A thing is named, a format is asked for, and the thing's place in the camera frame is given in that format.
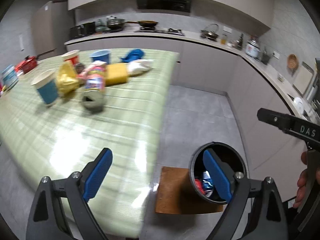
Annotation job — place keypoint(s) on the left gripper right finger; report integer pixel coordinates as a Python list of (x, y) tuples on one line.
[(267, 219)]

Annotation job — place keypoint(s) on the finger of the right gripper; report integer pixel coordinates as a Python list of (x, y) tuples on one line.
[(291, 125)]

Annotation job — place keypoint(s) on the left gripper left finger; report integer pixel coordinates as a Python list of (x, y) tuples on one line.
[(47, 219)]

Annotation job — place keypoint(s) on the blue Pepsi can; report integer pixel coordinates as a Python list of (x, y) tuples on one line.
[(207, 184)]

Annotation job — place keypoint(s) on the red plastic bag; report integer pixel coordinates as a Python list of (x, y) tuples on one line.
[(198, 184)]

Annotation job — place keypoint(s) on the black yellow drink can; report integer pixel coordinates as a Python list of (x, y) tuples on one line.
[(93, 96)]

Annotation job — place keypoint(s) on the blue white paper cup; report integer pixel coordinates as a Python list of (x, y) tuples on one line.
[(46, 87)]

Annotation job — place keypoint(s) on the yellow sponge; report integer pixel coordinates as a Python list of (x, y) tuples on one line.
[(116, 74)]

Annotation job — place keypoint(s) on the white paper towel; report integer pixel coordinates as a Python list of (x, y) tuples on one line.
[(138, 67)]

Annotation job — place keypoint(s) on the black trash bin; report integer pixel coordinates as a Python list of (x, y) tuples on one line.
[(222, 162)]

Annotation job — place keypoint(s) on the person's hand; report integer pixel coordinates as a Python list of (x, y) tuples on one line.
[(301, 183)]

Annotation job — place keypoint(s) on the woven basket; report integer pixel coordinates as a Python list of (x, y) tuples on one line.
[(292, 62)]

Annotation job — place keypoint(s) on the brown wooden board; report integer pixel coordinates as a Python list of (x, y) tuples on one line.
[(176, 196)]

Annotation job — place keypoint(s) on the white rice cooker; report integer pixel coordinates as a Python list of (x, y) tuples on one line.
[(252, 47)]

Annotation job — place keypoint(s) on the dark glass bottle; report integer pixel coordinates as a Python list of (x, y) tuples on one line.
[(239, 42)]

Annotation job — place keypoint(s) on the oil bottle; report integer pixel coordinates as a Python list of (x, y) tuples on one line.
[(223, 39)]

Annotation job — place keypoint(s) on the red white snack wrapper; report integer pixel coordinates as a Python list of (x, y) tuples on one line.
[(96, 67)]

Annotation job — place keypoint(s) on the blue white jar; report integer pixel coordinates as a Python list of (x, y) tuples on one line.
[(9, 77)]

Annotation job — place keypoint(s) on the red cooking pot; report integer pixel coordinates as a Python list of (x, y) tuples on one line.
[(28, 64)]

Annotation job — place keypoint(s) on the red white paper cup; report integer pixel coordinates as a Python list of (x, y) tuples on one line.
[(72, 56)]

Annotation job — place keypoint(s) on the blue plastic bowl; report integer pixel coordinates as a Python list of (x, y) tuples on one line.
[(101, 55)]

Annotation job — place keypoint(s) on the blue cloth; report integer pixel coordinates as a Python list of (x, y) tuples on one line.
[(133, 55)]

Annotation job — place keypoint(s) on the black microwave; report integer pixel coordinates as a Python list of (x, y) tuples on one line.
[(82, 30)]

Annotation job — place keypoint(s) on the refrigerator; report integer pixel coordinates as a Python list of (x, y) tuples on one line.
[(50, 28)]

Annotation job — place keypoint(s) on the teal ceramic vase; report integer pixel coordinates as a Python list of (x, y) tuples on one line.
[(100, 26)]

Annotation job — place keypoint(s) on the gas stove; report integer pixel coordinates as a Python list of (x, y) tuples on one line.
[(170, 31)]

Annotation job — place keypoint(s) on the frying pan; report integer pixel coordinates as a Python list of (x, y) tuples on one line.
[(144, 24)]

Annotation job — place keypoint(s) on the black lidded wok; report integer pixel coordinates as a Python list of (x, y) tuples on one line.
[(115, 23)]

